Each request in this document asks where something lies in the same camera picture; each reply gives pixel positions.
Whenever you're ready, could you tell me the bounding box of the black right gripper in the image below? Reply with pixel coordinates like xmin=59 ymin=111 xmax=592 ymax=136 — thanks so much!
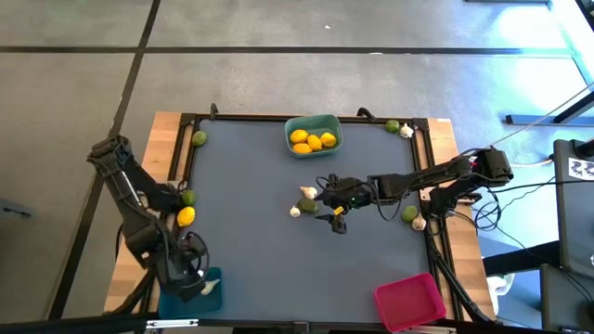
xmin=314 ymin=174 xmax=372 ymax=236

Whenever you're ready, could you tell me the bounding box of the large dark green lime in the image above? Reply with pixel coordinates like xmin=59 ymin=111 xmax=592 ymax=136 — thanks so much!
xmin=297 ymin=197 xmax=320 ymax=215

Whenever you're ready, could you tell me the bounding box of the pointed white garlic bulb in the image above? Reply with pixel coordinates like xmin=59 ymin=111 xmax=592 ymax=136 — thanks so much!
xmin=200 ymin=278 xmax=222 ymax=297

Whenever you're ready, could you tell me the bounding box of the dark blue plastic basket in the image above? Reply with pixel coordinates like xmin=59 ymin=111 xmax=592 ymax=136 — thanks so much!
xmin=158 ymin=266 xmax=224 ymax=320

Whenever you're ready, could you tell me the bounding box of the silver label bar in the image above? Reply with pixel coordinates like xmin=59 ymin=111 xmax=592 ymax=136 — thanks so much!
xmin=146 ymin=318 xmax=200 ymax=329

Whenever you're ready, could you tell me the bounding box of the teal plastic basket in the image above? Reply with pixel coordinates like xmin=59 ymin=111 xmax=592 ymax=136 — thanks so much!
xmin=283 ymin=113 xmax=344 ymax=160

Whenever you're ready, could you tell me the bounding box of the pink plastic basket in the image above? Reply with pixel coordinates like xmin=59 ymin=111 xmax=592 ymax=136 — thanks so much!
xmin=373 ymin=272 xmax=447 ymax=333

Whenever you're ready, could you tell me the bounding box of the white floor object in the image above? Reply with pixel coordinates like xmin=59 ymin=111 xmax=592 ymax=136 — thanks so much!
xmin=486 ymin=273 xmax=516 ymax=316

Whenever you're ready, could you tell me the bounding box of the blue-grey floor stand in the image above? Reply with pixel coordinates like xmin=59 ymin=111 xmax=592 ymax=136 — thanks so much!
xmin=505 ymin=90 xmax=594 ymax=126

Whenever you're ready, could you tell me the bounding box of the black desk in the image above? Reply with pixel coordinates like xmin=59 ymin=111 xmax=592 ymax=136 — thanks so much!
xmin=553 ymin=138 xmax=594 ymax=279

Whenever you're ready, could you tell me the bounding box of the black cabinet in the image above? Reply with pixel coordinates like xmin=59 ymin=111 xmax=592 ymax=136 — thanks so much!
xmin=540 ymin=263 xmax=594 ymax=333

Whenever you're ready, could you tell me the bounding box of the white marker tag sheet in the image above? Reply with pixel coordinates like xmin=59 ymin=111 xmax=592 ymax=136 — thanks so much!
xmin=568 ymin=157 xmax=594 ymax=181

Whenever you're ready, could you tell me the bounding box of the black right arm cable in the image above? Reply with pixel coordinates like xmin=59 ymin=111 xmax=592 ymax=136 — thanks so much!
xmin=370 ymin=183 xmax=409 ymax=223

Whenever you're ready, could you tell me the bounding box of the black aluminium table frame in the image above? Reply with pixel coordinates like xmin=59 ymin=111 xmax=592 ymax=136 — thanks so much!
xmin=167 ymin=109 xmax=494 ymax=326

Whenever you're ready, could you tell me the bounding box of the black cable bundle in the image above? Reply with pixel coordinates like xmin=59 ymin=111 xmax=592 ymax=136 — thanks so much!
xmin=472 ymin=178 xmax=594 ymax=233

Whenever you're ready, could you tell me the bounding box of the white cable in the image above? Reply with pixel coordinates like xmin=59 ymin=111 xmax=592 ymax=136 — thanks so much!
xmin=486 ymin=83 xmax=594 ymax=148

